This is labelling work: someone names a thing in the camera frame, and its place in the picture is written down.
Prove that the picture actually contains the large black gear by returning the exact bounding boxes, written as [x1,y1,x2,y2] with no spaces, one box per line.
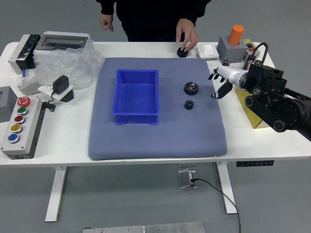
[184,81,200,96]

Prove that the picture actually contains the black table control panel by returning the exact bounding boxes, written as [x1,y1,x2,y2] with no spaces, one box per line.
[236,160,275,167]

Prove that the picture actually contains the yellow and white cardboard box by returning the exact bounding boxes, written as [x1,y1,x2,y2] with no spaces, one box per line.
[235,87,270,129]

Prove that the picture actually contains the white wall switch plate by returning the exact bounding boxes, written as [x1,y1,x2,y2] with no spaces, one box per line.
[196,43,219,60]

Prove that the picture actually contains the white two-button switch box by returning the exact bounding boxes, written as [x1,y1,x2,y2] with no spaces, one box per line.
[242,38,260,63]

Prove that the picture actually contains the grey box with black face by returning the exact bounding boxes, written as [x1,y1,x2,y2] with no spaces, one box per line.
[8,33,41,75]

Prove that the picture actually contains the person's right hand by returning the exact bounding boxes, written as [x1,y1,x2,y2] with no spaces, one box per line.
[99,14,114,33]

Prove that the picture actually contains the black power adapter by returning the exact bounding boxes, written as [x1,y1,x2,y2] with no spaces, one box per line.
[52,75,70,94]

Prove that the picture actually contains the person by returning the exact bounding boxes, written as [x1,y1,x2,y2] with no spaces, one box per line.
[96,0,212,42]

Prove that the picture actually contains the white table leg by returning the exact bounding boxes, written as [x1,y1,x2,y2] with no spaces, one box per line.
[45,166,68,223]
[216,162,239,215]

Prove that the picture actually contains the orange cylinder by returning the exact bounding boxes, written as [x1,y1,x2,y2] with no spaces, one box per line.
[228,24,245,46]

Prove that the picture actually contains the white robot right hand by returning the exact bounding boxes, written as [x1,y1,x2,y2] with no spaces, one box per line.
[208,65,245,100]

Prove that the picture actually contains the clear bubble wrap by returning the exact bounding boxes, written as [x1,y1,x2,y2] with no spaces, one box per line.
[25,48,105,90]

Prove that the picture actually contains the small white bagged part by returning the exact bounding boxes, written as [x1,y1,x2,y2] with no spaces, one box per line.
[17,69,46,96]

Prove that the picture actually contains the grey metal plate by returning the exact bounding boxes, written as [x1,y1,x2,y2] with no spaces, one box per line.
[82,221,205,233]

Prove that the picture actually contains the metal floor socket box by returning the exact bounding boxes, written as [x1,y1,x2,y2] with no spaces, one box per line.
[177,168,198,189]

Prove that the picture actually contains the white box with clear lid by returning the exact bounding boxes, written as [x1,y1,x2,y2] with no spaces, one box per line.
[33,31,94,55]

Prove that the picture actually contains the grey hollow block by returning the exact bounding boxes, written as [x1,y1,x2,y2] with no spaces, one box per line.
[0,86,19,123]

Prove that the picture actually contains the black adapter cord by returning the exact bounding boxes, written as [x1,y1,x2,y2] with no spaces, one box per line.
[42,91,57,113]

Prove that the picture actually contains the grey five-button control box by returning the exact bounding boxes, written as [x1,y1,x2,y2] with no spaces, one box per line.
[0,96,47,160]

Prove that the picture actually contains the blue plastic box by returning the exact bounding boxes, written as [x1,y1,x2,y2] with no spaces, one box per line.
[111,69,160,126]

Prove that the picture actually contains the black hex nut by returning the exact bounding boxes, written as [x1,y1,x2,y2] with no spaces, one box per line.
[176,47,190,58]

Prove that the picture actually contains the black floor cable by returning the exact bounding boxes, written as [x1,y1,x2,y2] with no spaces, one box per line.
[190,178,241,233]

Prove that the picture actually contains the grey square block holder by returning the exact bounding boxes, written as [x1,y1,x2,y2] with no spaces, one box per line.
[216,36,248,63]

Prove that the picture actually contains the person's left hand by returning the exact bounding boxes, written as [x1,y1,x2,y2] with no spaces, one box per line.
[175,18,200,51]

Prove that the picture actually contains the grey-blue mat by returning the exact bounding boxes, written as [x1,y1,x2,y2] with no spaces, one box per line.
[87,57,228,161]

